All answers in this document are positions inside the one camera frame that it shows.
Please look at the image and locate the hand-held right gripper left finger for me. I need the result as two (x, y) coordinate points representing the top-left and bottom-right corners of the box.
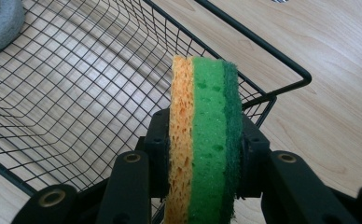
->
(134, 107), (173, 199)

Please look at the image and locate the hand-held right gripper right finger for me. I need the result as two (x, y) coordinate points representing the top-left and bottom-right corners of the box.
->
(236, 113), (272, 199)

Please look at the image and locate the orange and green sponge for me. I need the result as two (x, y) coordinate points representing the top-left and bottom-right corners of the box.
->
(163, 55), (244, 224)

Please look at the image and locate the black wire mesh basket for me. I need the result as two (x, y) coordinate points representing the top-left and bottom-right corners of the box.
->
(0, 0), (313, 224)

